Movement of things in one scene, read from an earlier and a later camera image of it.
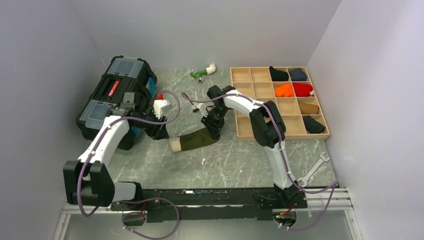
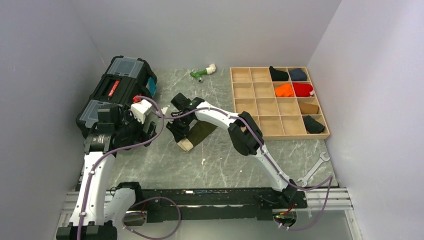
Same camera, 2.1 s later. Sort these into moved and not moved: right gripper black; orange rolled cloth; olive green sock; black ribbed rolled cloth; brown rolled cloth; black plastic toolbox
Moved: olive green sock; right gripper black
Not moved: orange rolled cloth; black ribbed rolled cloth; black plastic toolbox; brown rolled cloth
